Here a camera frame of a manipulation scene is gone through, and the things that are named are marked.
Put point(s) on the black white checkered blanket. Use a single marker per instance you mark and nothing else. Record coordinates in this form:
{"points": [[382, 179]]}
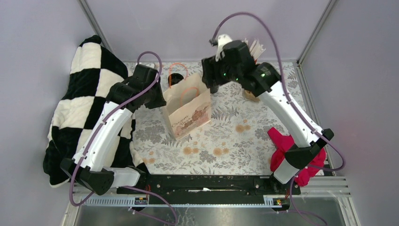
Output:
{"points": [[94, 70]]}

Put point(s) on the brown cardboard cup carrier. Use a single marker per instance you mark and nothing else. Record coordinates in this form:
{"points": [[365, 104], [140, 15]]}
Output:
{"points": [[250, 96]]}

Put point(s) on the tan paper bag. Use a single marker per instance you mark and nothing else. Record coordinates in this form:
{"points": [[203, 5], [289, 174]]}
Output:
{"points": [[188, 104]]}

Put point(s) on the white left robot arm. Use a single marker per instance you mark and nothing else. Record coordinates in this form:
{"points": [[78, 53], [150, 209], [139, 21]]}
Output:
{"points": [[87, 166]]}

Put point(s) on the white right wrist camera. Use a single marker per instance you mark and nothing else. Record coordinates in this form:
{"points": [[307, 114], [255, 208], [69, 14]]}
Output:
{"points": [[220, 41]]}

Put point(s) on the aluminium front frame rail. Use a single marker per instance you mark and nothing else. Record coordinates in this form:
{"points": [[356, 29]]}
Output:
{"points": [[335, 188]]}

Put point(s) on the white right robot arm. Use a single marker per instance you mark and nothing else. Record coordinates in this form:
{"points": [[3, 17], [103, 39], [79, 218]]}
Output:
{"points": [[309, 138]]}

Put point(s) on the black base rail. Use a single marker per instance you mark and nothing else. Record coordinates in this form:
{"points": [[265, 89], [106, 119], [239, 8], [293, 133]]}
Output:
{"points": [[236, 190]]}

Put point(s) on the crumpled magenta cloth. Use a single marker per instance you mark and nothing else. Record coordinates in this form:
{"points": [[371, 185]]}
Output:
{"points": [[283, 143]]}

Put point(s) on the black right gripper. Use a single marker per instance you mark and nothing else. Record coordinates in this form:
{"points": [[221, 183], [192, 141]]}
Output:
{"points": [[209, 65]]}

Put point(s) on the white wrapped straws bundle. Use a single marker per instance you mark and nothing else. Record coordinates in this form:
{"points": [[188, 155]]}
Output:
{"points": [[255, 48]]}

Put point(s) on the stack of black cups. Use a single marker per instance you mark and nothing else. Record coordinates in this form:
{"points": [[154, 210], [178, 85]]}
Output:
{"points": [[214, 89]]}

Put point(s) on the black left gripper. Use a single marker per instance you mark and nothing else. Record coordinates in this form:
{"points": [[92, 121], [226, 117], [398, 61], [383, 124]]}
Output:
{"points": [[161, 101]]}

